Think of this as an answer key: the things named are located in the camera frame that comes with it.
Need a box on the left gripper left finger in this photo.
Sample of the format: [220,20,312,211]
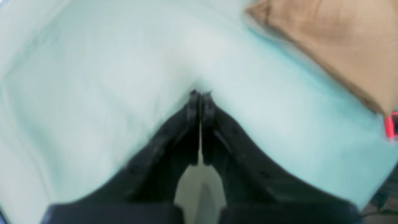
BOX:
[41,91,201,224]

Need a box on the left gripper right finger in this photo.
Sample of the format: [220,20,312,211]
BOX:
[200,93,363,224]

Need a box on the light orange T-shirt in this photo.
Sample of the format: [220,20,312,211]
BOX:
[244,0,398,116]

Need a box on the green table cloth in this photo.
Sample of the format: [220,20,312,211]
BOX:
[1,0,397,224]

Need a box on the blue clamp at left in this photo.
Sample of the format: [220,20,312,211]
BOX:
[384,110,398,141]

